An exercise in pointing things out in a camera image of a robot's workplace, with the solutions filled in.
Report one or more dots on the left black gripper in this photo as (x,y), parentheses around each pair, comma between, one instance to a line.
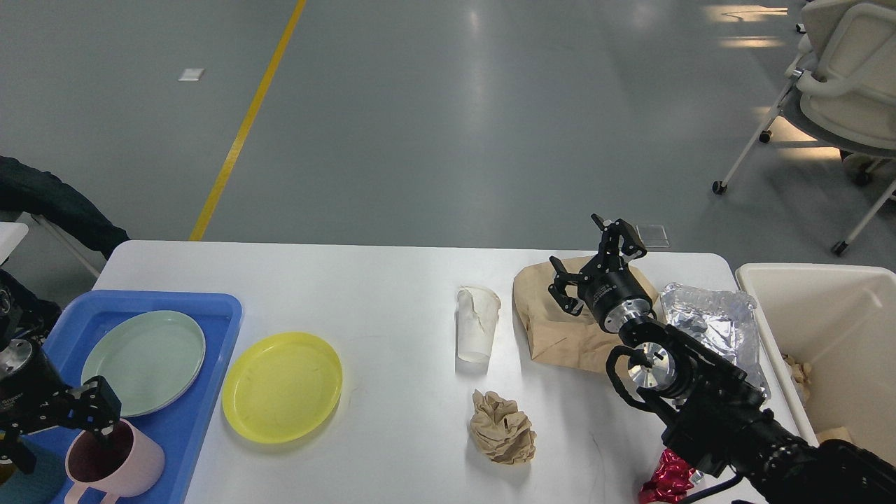
(35,398)

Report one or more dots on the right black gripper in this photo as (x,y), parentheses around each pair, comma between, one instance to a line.
(615,296)

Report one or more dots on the pink mug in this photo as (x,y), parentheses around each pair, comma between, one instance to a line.
(127,465)

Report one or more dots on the yellow plastic plate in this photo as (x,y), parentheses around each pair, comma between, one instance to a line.
(282,388)

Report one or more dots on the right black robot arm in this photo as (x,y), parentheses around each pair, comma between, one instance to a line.
(713,416)

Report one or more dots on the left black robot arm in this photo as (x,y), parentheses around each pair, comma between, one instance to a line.
(23,321)

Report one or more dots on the teal cup yellow inside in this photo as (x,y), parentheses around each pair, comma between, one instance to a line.
(41,486)

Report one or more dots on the brown paper bag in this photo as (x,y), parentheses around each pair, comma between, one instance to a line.
(555,337)

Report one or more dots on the clear floor plate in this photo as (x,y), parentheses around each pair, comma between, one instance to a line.
(653,236)

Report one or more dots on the white paper cup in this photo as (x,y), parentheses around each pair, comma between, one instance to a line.
(477,314)

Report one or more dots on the blue plastic tray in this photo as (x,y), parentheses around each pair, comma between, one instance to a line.
(180,427)

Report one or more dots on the pale green plate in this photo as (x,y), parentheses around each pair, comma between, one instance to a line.
(149,360)

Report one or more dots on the crumpled aluminium foil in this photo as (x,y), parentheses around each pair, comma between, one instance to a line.
(722,321)

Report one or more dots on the crumpled brown paper ball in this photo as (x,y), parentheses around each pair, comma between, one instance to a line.
(501,431)

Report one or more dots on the red shiny wrapper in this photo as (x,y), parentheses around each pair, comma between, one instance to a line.
(671,480)

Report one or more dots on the dark clothed person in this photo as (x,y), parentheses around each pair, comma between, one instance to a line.
(27,190)

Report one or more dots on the beige waste bin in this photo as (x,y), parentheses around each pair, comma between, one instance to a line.
(829,331)

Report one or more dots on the white office chair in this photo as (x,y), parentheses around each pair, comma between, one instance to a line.
(840,87)

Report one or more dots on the white floor marker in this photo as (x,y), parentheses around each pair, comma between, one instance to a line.
(191,75)

